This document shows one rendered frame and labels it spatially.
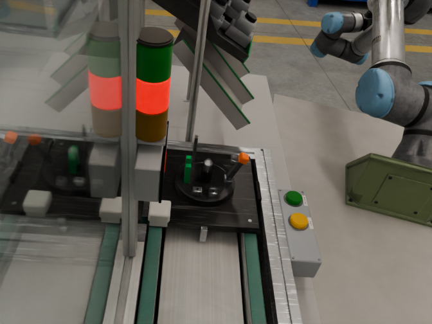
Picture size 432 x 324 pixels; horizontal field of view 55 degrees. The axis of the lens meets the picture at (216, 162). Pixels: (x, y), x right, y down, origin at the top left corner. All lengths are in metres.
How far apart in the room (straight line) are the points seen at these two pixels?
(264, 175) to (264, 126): 0.36
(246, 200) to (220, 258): 0.15
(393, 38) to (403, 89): 0.17
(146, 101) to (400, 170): 0.74
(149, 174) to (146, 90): 0.12
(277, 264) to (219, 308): 0.15
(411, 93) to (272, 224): 0.49
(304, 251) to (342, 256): 0.18
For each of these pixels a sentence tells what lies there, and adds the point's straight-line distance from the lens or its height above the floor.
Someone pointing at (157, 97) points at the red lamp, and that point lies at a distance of 0.57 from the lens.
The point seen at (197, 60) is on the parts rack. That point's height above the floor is 1.19.
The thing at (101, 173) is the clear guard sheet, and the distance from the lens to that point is 0.41.
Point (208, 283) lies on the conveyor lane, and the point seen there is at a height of 0.92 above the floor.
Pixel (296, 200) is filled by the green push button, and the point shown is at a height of 0.97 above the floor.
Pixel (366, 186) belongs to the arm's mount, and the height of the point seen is 0.94.
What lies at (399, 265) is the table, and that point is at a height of 0.86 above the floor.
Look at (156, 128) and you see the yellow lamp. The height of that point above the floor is 1.29.
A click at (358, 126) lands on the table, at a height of 0.86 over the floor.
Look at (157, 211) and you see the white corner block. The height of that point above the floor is 0.99.
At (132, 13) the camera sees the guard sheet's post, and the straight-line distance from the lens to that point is 0.53.
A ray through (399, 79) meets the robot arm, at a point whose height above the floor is 1.19.
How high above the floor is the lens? 1.65
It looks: 41 degrees down
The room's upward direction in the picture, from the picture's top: 11 degrees clockwise
